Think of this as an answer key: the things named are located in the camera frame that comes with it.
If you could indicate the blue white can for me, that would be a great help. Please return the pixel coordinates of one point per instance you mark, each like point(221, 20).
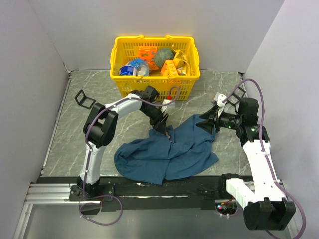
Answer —
point(137, 67)

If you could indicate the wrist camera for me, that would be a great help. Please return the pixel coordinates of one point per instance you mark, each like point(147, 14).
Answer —
point(220, 102)
point(167, 103)

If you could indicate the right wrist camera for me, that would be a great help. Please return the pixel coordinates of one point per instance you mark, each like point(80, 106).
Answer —
point(220, 102)

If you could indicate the blue t-shirt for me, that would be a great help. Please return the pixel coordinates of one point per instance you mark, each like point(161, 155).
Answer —
point(154, 159)

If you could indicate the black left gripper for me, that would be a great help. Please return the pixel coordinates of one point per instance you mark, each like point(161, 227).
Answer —
point(159, 123)

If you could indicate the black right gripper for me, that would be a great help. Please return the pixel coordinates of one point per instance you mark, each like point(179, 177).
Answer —
point(208, 124)

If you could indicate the orange cracker box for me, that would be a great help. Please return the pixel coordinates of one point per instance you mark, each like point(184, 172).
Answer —
point(169, 69)

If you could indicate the orange snack box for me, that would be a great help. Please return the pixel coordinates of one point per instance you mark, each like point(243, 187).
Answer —
point(148, 55)

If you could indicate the black left stand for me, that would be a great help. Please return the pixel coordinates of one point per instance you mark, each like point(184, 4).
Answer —
point(83, 100)

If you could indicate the orange leaf brooch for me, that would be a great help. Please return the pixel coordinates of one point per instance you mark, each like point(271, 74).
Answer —
point(169, 137)

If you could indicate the green avocado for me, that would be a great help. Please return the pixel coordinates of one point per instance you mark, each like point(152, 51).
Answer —
point(162, 55)

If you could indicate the black stand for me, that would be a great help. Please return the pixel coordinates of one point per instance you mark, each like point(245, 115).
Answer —
point(236, 96)
point(83, 100)

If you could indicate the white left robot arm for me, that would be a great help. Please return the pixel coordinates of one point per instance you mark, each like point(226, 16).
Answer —
point(100, 127)

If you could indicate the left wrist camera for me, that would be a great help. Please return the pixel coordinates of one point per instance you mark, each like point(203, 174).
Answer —
point(167, 103)

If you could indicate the black right stand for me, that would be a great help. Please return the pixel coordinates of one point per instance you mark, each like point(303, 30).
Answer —
point(236, 96)

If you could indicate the yellow snack bag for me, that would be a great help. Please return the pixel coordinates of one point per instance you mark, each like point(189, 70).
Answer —
point(181, 63)

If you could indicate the yellow plastic basket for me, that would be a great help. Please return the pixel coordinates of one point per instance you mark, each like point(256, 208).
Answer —
point(126, 49)

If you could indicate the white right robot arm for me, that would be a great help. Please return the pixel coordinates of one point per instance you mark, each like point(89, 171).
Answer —
point(265, 208)

